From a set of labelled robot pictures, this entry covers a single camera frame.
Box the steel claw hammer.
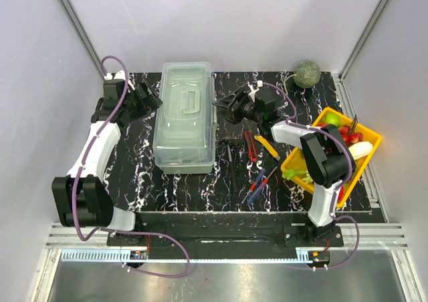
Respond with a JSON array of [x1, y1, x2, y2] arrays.
[[219, 136, 239, 194]]

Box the yellow plastic bin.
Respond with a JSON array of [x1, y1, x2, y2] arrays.
[[281, 108, 382, 208]]

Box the green celery stalk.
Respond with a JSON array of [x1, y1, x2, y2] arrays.
[[281, 141, 374, 182]]

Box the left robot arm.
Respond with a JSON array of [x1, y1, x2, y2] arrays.
[[51, 71, 162, 245]]

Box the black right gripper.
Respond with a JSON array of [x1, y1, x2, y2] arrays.
[[211, 88, 261, 127]]

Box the black rubber mallet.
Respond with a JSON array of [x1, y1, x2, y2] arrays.
[[227, 138, 245, 146]]

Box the blue handled screwdriver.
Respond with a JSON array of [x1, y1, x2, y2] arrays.
[[241, 168, 266, 204]]

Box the red handled screwdriver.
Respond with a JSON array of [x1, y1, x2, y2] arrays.
[[254, 166, 278, 191]]

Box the small red apples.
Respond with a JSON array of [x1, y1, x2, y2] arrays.
[[338, 125, 364, 146]]

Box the yellow utility knife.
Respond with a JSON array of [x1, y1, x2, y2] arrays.
[[254, 134, 281, 162]]

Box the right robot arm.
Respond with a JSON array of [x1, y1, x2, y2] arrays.
[[213, 88, 355, 246]]

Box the clear and green toolbox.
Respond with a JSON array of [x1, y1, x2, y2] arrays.
[[152, 61, 217, 174]]

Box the green netted melon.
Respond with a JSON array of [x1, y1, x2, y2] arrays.
[[282, 60, 321, 92]]

